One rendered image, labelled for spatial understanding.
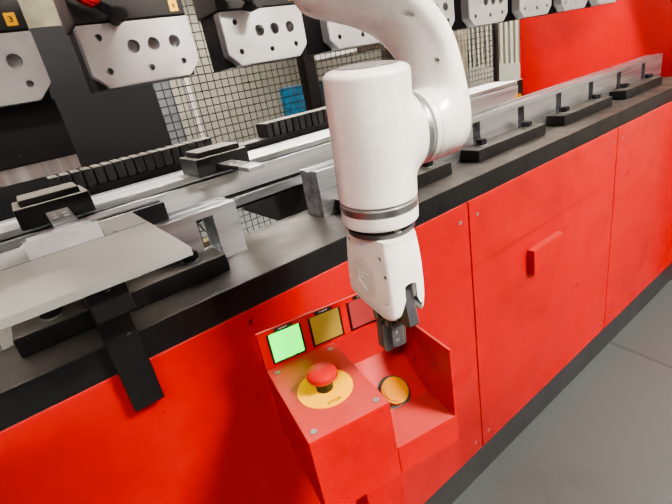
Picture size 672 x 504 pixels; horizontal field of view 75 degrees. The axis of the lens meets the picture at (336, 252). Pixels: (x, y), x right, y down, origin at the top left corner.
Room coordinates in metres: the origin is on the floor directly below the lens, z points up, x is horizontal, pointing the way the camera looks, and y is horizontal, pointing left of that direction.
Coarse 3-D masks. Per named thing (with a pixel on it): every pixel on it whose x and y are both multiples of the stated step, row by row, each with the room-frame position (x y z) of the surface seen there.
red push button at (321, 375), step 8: (312, 368) 0.45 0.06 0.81; (320, 368) 0.45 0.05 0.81; (328, 368) 0.45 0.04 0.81; (312, 376) 0.44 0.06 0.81; (320, 376) 0.43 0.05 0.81; (328, 376) 0.43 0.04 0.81; (312, 384) 0.43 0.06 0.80; (320, 384) 0.43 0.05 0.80; (328, 384) 0.43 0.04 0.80; (320, 392) 0.44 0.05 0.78
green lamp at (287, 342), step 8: (288, 328) 0.52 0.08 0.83; (296, 328) 0.52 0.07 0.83; (272, 336) 0.51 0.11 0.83; (280, 336) 0.52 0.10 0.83; (288, 336) 0.52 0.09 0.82; (296, 336) 0.52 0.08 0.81; (272, 344) 0.51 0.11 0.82; (280, 344) 0.51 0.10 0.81; (288, 344) 0.52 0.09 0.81; (296, 344) 0.52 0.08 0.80; (280, 352) 0.51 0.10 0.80; (288, 352) 0.52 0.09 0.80; (296, 352) 0.52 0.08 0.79; (280, 360) 0.51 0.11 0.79
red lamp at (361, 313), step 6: (354, 300) 0.56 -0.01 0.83; (360, 300) 0.56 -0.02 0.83; (348, 306) 0.56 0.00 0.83; (354, 306) 0.56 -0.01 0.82; (360, 306) 0.56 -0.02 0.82; (366, 306) 0.57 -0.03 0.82; (354, 312) 0.56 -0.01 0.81; (360, 312) 0.56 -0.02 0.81; (366, 312) 0.57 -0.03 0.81; (372, 312) 0.57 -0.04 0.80; (354, 318) 0.56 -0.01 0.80; (360, 318) 0.56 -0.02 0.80; (366, 318) 0.56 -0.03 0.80; (372, 318) 0.57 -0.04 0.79; (354, 324) 0.56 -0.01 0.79; (360, 324) 0.56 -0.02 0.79
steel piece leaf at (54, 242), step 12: (72, 228) 0.54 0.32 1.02; (84, 228) 0.55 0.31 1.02; (96, 228) 0.55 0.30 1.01; (36, 240) 0.52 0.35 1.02; (48, 240) 0.52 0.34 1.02; (60, 240) 0.53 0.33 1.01; (72, 240) 0.54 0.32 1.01; (84, 240) 0.54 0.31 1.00; (36, 252) 0.51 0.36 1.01; (48, 252) 0.52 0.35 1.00
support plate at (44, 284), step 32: (128, 224) 0.59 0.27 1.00; (0, 256) 0.56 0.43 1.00; (64, 256) 0.50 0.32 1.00; (96, 256) 0.48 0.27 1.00; (128, 256) 0.45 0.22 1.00; (160, 256) 0.43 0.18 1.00; (0, 288) 0.43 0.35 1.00; (32, 288) 0.41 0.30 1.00; (64, 288) 0.39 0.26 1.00; (96, 288) 0.39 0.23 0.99; (0, 320) 0.35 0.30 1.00
